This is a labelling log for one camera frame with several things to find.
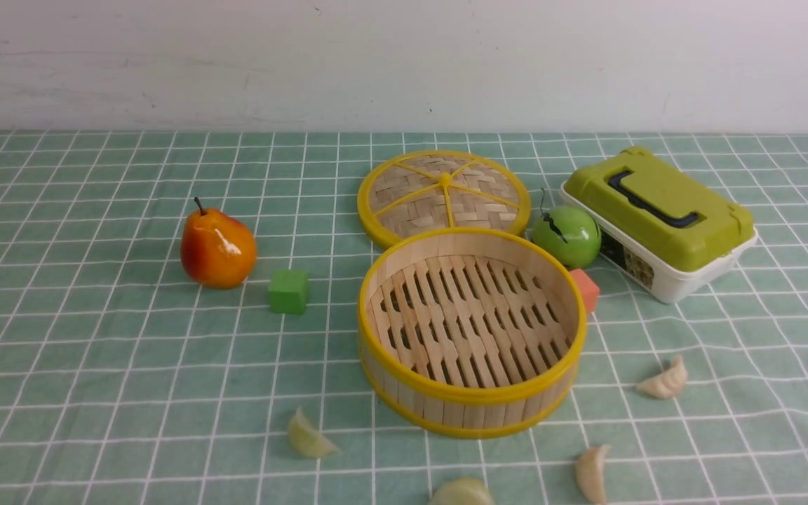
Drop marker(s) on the pale green dumpling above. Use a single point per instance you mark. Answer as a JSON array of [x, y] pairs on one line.
[[307, 440]]

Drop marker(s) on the cream dumpling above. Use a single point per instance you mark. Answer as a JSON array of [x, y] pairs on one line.
[[668, 384], [589, 473]]

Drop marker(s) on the woven bamboo steamer lid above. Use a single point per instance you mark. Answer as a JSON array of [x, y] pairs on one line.
[[419, 192]]

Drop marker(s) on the bamboo steamer tray yellow rim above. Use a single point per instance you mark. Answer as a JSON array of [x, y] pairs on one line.
[[470, 332]]

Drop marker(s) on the green foam cube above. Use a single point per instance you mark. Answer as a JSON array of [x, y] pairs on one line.
[[289, 291]]

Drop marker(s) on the green toy apple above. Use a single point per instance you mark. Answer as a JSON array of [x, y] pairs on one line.
[[567, 233]]

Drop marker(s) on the orange red toy pear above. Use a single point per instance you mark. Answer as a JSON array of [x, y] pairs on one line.
[[216, 251]]

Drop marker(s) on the orange foam cube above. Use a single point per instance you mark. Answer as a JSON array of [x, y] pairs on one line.
[[588, 289]]

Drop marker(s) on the green lidded white box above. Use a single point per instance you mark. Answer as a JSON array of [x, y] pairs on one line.
[[668, 232]]

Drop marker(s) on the green checkered tablecloth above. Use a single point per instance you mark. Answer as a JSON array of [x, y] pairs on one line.
[[123, 381]]

